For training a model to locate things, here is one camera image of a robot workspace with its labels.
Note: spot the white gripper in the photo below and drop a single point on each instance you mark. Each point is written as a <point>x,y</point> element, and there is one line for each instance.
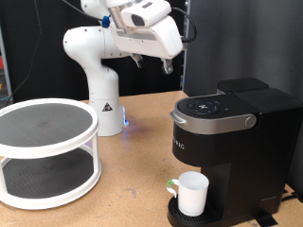
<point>151,38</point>

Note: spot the black curtain backdrop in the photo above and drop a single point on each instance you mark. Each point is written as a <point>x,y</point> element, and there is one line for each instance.
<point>31,63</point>

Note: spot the black Keurig coffee machine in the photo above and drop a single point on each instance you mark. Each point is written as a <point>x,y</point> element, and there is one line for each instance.
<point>252,151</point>

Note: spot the white mug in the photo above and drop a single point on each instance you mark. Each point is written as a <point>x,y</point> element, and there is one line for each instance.
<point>191,197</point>

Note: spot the green tape piece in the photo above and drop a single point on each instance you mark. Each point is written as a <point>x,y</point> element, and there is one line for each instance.
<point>170,183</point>

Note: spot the grey partition panel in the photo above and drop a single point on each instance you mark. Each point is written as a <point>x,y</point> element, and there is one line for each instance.
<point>236,38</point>

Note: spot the white two-tier turntable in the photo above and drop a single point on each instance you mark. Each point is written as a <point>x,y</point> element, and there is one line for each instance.
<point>47,149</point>

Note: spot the black drip tray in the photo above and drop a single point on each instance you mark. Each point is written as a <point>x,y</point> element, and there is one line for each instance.
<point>176,217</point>

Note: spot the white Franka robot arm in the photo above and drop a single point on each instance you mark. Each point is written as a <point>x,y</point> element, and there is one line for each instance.
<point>101,78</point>

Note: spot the grey metal rack post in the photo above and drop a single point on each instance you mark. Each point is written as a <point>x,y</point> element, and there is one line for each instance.
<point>5,63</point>

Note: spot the black tape strip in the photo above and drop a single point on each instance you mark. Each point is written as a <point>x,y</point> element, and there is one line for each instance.
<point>265,219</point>

